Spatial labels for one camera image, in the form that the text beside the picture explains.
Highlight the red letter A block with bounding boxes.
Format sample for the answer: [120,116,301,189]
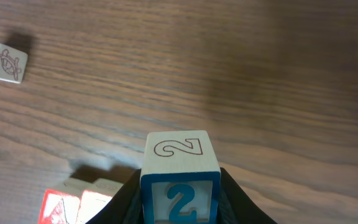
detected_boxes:
[38,178,89,224]

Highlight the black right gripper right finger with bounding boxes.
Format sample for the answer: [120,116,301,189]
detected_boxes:
[218,168,277,224]

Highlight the blue letter P block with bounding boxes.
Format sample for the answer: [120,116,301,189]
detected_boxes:
[0,43,28,83]

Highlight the blue number 2 block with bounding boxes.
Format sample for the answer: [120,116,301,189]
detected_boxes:
[140,130,221,223]

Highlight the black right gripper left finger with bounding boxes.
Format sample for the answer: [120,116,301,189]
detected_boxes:
[86,169,144,224]

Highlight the red letter I block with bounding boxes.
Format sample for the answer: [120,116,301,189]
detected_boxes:
[76,178,123,224]

